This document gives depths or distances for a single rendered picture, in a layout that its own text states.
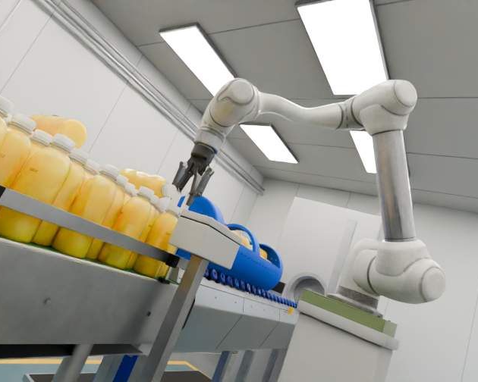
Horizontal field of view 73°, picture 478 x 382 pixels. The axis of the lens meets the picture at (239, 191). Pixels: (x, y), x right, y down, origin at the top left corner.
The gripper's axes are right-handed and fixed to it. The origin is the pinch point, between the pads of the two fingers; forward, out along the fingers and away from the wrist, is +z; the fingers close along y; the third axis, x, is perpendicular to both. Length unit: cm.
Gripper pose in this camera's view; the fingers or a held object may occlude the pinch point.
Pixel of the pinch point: (179, 204)
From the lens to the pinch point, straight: 105.4
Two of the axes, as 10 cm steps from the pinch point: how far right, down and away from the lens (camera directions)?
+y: -8.4, -2.1, 5.1
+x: -4.0, -3.9, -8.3
